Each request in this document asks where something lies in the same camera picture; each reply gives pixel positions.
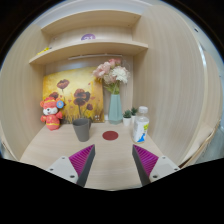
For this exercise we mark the teal faceted vase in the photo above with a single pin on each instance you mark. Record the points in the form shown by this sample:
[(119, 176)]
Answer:
[(115, 110)]

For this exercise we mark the grey mug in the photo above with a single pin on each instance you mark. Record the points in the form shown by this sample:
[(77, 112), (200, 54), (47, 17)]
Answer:
[(81, 130)]

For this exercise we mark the red plush toy figure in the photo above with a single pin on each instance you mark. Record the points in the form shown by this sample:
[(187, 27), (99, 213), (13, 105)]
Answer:
[(51, 115)]

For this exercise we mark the white light bar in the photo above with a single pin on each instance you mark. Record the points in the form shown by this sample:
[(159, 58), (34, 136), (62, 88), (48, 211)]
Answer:
[(95, 56)]

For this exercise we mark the yellow poppy flower painting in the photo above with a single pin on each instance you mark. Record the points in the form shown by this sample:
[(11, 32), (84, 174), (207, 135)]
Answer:
[(76, 86)]

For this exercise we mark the flat round red coaster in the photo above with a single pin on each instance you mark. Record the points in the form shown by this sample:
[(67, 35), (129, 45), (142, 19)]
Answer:
[(110, 135)]

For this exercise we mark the clear plastic water bottle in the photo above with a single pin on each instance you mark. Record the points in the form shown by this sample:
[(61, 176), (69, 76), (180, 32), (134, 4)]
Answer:
[(140, 128)]

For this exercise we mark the light wood shelf unit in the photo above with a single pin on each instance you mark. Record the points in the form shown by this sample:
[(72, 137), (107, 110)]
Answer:
[(90, 48)]

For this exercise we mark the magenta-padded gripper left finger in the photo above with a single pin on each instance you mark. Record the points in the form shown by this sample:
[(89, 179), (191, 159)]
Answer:
[(63, 168)]

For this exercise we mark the pink and white flower bouquet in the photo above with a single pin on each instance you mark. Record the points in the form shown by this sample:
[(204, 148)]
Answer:
[(111, 73)]

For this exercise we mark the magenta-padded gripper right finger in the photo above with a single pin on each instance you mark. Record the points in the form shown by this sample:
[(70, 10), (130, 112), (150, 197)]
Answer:
[(161, 166)]

